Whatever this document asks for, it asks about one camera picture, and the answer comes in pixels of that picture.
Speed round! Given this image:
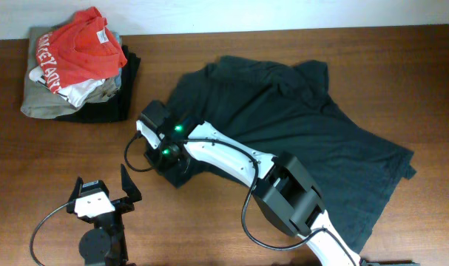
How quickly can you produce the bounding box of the beige folded garment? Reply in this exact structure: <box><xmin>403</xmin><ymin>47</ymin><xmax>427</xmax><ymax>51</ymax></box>
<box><xmin>21</xmin><ymin>27</ymin><xmax>122</xmax><ymax>119</ymax></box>

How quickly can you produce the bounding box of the dark green t-shirt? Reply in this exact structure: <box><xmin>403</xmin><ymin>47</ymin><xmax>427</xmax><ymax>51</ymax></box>
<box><xmin>166</xmin><ymin>55</ymin><xmax>415</xmax><ymax>252</ymax></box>

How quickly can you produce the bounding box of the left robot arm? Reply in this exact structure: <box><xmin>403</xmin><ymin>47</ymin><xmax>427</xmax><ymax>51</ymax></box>
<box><xmin>67</xmin><ymin>165</ymin><xmax>142</xmax><ymax>266</ymax></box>

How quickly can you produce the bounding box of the white folded garment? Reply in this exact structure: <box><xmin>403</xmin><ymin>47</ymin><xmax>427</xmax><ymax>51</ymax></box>
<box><xmin>28</xmin><ymin>66</ymin><xmax>106</xmax><ymax>107</ymax></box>

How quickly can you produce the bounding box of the red printed t-shirt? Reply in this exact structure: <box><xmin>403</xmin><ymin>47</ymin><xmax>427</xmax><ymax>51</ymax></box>
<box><xmin>36</xmin><ymin>7</ymin><xmax>127</xmax><ymax>93</ymax></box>

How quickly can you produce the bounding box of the black folded garment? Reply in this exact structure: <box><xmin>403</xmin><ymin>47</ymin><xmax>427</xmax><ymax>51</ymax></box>
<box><xmin>55</xmin><ymin>45</ymin><xmax>141</xmax><ymax>123</ymax></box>

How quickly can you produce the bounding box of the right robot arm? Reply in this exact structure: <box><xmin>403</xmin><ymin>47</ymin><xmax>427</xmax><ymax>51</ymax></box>
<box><xmin>136</xmin><ymin>116</ymin><xmax>362</xmax><ymax>265</ymax></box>

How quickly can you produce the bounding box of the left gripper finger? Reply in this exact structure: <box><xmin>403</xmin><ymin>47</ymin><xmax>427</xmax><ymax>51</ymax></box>
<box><xmin>121</xmin><ymin>164</ymin><xmax>142</xmax><ymax>202</ymax></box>
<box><xmin>68</xmin><ymin>177</ymin><xmax>84</xmax><ymax>202</ymax></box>

